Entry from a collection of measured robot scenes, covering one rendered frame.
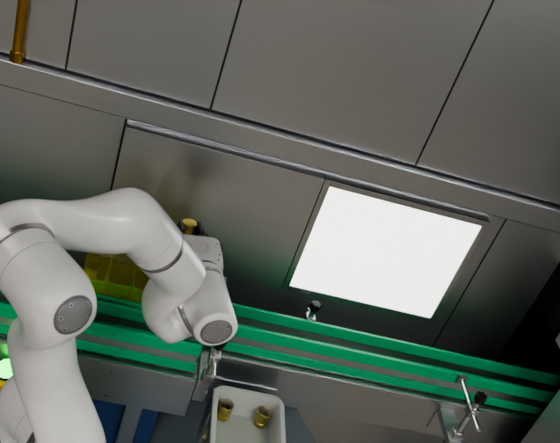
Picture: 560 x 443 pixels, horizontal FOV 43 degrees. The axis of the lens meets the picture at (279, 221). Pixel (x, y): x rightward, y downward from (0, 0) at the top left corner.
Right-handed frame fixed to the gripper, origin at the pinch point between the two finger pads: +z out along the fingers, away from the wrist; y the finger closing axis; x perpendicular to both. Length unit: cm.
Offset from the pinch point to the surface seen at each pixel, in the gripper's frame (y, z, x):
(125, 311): 10.1, -2.4, 22.6
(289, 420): -44, -3, 60
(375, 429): -75, -1, 67
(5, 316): 35.4, -3.8, 24.6
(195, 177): -2.2, 13.5, -5.8
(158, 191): 4.9, 15.2, 0.3
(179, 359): -2.2, -12.7, 26.8
